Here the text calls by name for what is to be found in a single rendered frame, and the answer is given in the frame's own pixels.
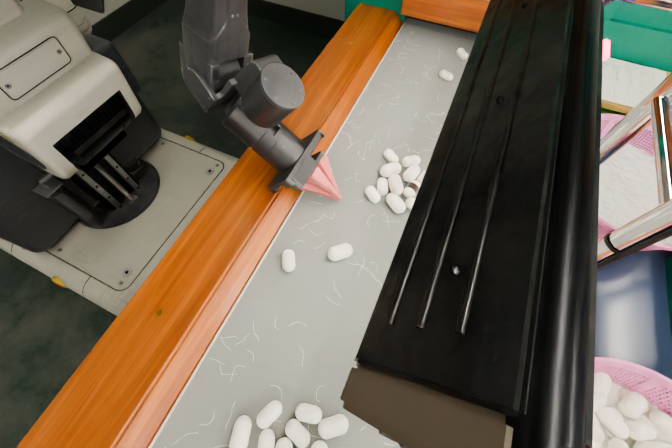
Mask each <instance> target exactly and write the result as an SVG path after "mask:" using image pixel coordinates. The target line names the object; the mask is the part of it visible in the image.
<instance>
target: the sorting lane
mask: <svg viewBox="0 0 672 448"><path fill-rule="evenodd" d="M473 44H474V40H470V39H466V38H462V37H458V36H453V35H449V34H445V33H441V32H437V31H433V30H429V29H425V28H421V27H417V26H413V25H409V24H405V23H403V25H402V27H401V28H400V30H399V32H398V33H397V35H396V37H395V38H394V40H393V42H392V43H391V45H390V46H389V48H388V50H387V51H386V53H385V55H384V56H383V58H382V60H381V61H380V63H379V65H378V66H377V68H376V70H375V71H374V73H373V75H372V76H371V78H370V80H369V81H368V83H367V85H366V86H365V88H364V90H363V91H362V93H361V95H360V96H359V98H358V100H357V101H356V103H355V105H354V106H353V108H352V110H351V111H350V113H349V115H348V116H347V118H346V120H345V121H344V123H343V125H342V126H341V128H340V130H339V131H338V133H337V135H336V136H335V138H334V140H333V141H332V143H331V145H330V146H329V148H328V150H327V151H326V153H325V155H326V156H327V157H328V160H329V163H330V166H331V169H332V172H333V176H334V179H335V182H336V184H337V186H338V188H339V190H340V192H341V194H342V199H341V200H339V201H334V200H332V199H330V198H327V197H325V196H322V195H320V194H317V193H312V192H308V191H302V193H301V195H300V196H299V198H298V200H297V201H296V203H295V205H294V206H293V208H292V209H291V211H290V213H289V214H288V216H287V218H286V219H285V221H284V223H283V224H282V226H281V228H280V229H279V231H278V233H277V234H276V236H275V238H274V239H273V241H272V243H271V244H270V246H269V248H268V249H267V251H266V253H265V254H264V256H263V258H262V259H261V261H260V263H259V264H258V266H257V268H256V269H255V271H254V273H253V274H252V276H251V278H250V279H249V281H248V283H247V284H246V286H245V288H244V289H243V291H242V293H241V294H240V296H239V298H238V299H237V301H236V303H235V304H234V306H233V308H232V309H231V311H230V313H229V314H228V316H227V318H226V319H225V321H224V323H223V324H222V326H221V328H220V329H219V331H218V333H217V334H216V336H215V338H214V339H213V341H212V343H211V344H210V346H209V348H208V349H207V351H206V353H205V354H204V356H203V358H202V359H201V361H200V363H199V364H198V366H197V367H196V369H195V371H194V372H193V374H192V376H191V377H190V379H189V381H188V382H187V384H186V386H185V387H184V389H183V391H182V392H181V394H180V396H179V397H178V399H177V401H176V402H175V404H174V406H173V407H172V409H171V411H170V412H169V414H168V416H167V417H166V419H165V421H164V422H163V424H162V426H161V427H160V429H159V431H158V432H157V434H156V436H155V437H154V439H153V441H152V442H151V444H150V446H149V447H148V448H230V447H229V444H230V439H231V435H232V431H233V426H234V423H235V421H236V420H237V418H239V417H240V416H242V415H246V416H248V417H249V418H250V420H251V423H252V426H251V431H250V436H249V441H248V446H247V448H258V440H259V436H260V434H261V432H262V431H263V430H265V429H261V428H260V427H259V426H258V425H257V416H258V414H259V413H260V412H261V411H262V410H263V409H264V408H265V407H266V406H267V405H268V404H269V403H270V402H271V401H273V400H277V401H279V402H280V403H281V404H282V412H281V414H280V416H279V417H278V418H277V419H276V420H275V421H274V422H273V423H272V424H271V425H270V426H269V427H268V428H266V429H271V430H272V431H273V432H274V434H275V445H274V448H275V446H276V444H277V442H278V440H279V439H280V438H282V437H287V438H289V437H288V436H287V435H286V432H285V427H286V424H287V422H288V421H289V420H291V419H296V420H298V419H297V418H296V415H295V410H296V407H297V406H298V405H299V404H300V403H307V404H311V405H315V406H318V407H319V408H320V409H321V411H322V418H321V420H322V419H324V418H327V417H331V416H334V415H337V414H343V415H344V416H345V417H346V418H347V419H348V423H349V426H348V430H347V432H346V433H345V434H343V435H340V436H336V437H333V438H330V439H323V438H322V437H321V436H320V435H319V432H318V425H319V423H320V422H319V423H317V424H310V423H306V422H302V421H299V420H298V421H299V422H300V423H301V424H302V426H303V427H304V428H305V429H307V430H308V432H309V433H310V443H309V445H308V446H307V447H305V448H311V447H312V445H313V443H314V442H316V441H319V440H321V441H323V442H325V443H326V445H327V447H328V448H401V447H400V446H399V444H398V443H396V442H394V441H392V440H390V439H388V438H386V437H384V436H382V435H380V434H379V430H378V429H376V428H374V427H373V426H371V425H369V424H368V423H366V422H365V421H363V420H361V419H360V418H358V417H356V416H355V415H353V414H352V413H350V412H348V411H347V410H345V409H343V403H344V401H343V400H341V399H340V397H341V394H342V391H343V389H344V386H345V383H346V381H347V378H348V376H349V373H350V370H351V368H352V367H354V368H357V365H356V361H354V360H355V357H356V354H357V352H358V349H359V346H360V344H361V341H362V338H363V336H364V333H365V330H366V328H367V325H368V322H369V320H370V317H371V314H372V312H373V309H374V307H375V304H376V301H377V299H378V296H379V293H380V291H381V288H382V285H383V283H384V280H385V277H386V275H387V272H388V269H389V267H390V264H391V261H392V259H393V256H394V254H395V251H396V248H397V246H398V243H399V240H400V238H401V235H402V232H403V230H404V227H405V224H406V222H407V219H408V216H409V214H410V211H411V209H409V208H407V206H406V209H405V211H404V212H403V213H401V214H397V213H395V212H394V211H393V210H392V209H391V207H390V206H389V205H388V203H387V202H386V197H387V195H388V194H389V193H392V192H391V191H390V187H389V183H388V192H387V194H385V195H380V201H379V202H377V203H373V202H371V201H370V200H369V198H368V197H367V195H366V194H365V188H366V187H367V186H369V185H371V186H374V187H375V189H376V190H377V181H378V179H379V178H381V177H383V176H381V174H380V168H381V166H383V165H386V164H390V163H389V162H388V161H387V160H386V159H385V158H384V156H383V152H384V150H386V149H391V150H392V151H393V152H394V153H395V154H396V155H397V156H398V162H397V163H399V164H400V165H401V171H400V173H398V175H399V176H400V178H401V181H402V184H403V188H404V189H405V187H406V186H407V184H408V183H409V182H406V181H405V180H404V179H403V174H404V172H405V171H406V170H407V169H408V168H409V167H404V166H403V165H402V163H401V161H402V159H403V158H404V157H406V156H413V155H417V156H419V157H420V160H421V161H420V163H419V164H418V166H419V167H420V173H419V175H418V176H417V177H416V178H415V179H414V180H416V181H417V178H418V177H419V176H420V175H421V173H422V172H423V171H425V170H426V169H427V166H428V163H429V161H430V158H431V155H432V153H433V150H434V147H435V145H436V142H437V140H438V137H439V134H440V132H441V129H442V126H443V124H444V121H445V118H446V116H447V113H448V110H449V108H450V105H451V102H452V100H453V97H454V94H455V92H456V89H457V87H458V84H459V81H460V79H461V76H462V73H463V71H464V68H465V65H466V63H467V60H468V57H469V55H470V52H471V49H472V47H473ZM459 48H463V49H464V50H465V52H466V53H467V58H466V59H465V60H461V59H460V58H459V57H458V56H457V54H456V51H457V50H458V49H459ZM441 70H447V71H449V72H450V73H452V74H453V79H452V80H451V81H446V80H444V79H442V78H440V76H439V73H440V71H441ZM404 189H403V191H404ZM343 243H348V244H350V245H351V246H352V248H353V252H352V254H351V256H349V257H347V258H344V259H341V260H338V261H332V260H330V259H329V258H328V254H327V253H328V250H329V249H330V248H331V247H333V246H336V245H340V244H343ZM286 249H290V250H292V251H293V252H294V254H295V269H294V270H293V271H291V272H286V271H284V270H283V268H282V253H283V251H285V250H286ZM321 420H320V421H321ZM289 439H290V438H289ZM290 440H291V439H290ZM291 442H292V446H293V448H299V447H297V446H296V445H295V443H294V442H293V441H292V440H291Z"/></svg>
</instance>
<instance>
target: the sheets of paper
mask: <svg viewBox="0 0 672 448"><path fill-rule="evenodd" d="M665 78H666V72H665V71H661V70H659V69H656V68H651V67H646V66H642V65H638V64H634V63H630V62H626V61H622V60H618V59H615V58H611V57H610V58H607V60H605V61H603V63H602V100H606V101H610V102H614V103H618V104H622V105H626V106H630V107H635V106H636V105H637V104H638V103H639V102H641V101H642V100H643V99H644V98H645V97H646V96H647V95H648V94H649V93H650V92H651V91H652V90H653V89H654V88H655V87H656V86H658V85H659V84H660V83H661V82H662V81H663V80H664V79H665Z"/></svg>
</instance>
